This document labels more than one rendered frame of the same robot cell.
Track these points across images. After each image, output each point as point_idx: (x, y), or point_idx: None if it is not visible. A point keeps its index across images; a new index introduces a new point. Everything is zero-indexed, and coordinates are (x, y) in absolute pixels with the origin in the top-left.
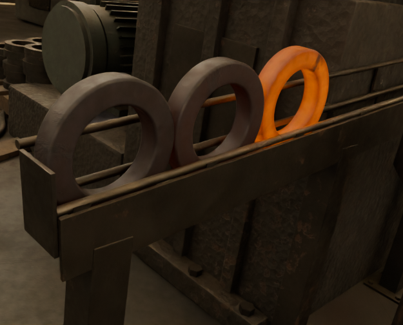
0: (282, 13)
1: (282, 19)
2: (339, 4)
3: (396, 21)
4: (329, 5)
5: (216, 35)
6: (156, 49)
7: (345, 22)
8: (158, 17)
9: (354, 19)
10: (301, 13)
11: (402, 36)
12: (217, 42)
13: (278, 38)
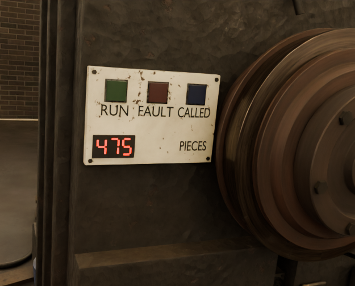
0: (52, 256)
1: (52, 261)
2: (75, 265)
3: (175, 272)
4: (73, 262)
5: (45, 251)
6: (37, 243)
7: (76, 285)
8: (37, 216)
9: (83, 285)
10: (68, 259)
11: (196, 283)
12: (47, 257)
13: (51, 278)
